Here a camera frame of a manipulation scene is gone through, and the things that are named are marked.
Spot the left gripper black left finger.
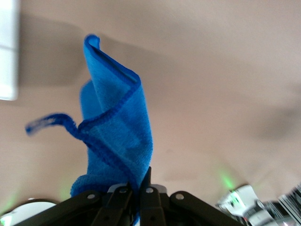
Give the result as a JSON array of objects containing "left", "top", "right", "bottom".
[{"left": 14, "top": 186, "right": 137, "bottom": 226}]

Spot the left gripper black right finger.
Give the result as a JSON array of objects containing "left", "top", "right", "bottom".
[{"left": 139, "top": 166, "right": 243, "bottom": 226}]

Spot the blue microfiber towel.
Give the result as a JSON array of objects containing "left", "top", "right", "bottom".
[{"left": 24, "top": 34, "right": 154, "bottom": 200}]

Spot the white towel rack base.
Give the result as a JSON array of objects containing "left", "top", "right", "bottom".
[{"left": 0, "top": 0, "right": 20, "bottom": 101}]

